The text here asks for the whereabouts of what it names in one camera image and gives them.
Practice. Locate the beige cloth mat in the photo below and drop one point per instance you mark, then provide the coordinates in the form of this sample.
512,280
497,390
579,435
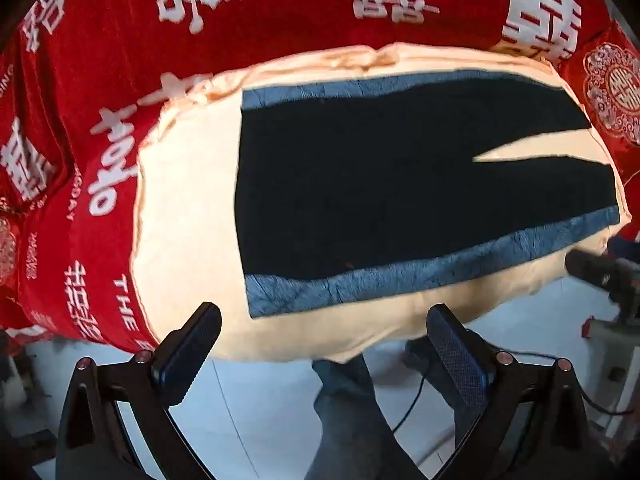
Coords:
190,240

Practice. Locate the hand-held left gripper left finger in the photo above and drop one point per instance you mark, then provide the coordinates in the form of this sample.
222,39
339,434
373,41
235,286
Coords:
186,356

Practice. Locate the black pants with blue stripes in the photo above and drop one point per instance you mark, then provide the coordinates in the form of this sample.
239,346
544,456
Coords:
375,175

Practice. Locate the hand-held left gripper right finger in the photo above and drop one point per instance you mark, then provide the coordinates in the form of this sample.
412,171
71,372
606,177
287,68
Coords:
456,355

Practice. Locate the white metal frame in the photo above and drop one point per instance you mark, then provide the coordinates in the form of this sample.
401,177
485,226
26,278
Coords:
612,355

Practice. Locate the red embroidered pillow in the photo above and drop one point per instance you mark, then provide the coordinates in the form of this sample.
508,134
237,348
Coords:
612,87

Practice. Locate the person's leg in jeans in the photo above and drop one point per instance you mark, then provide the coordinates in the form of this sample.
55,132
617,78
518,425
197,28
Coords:
350,420

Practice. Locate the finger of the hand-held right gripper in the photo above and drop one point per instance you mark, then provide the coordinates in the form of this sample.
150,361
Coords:
590,266

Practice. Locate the red printed blanket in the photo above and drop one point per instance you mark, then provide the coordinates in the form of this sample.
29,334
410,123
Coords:
100,35

